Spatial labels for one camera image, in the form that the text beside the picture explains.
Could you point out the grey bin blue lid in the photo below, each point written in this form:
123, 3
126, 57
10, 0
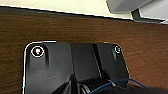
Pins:
126, 5

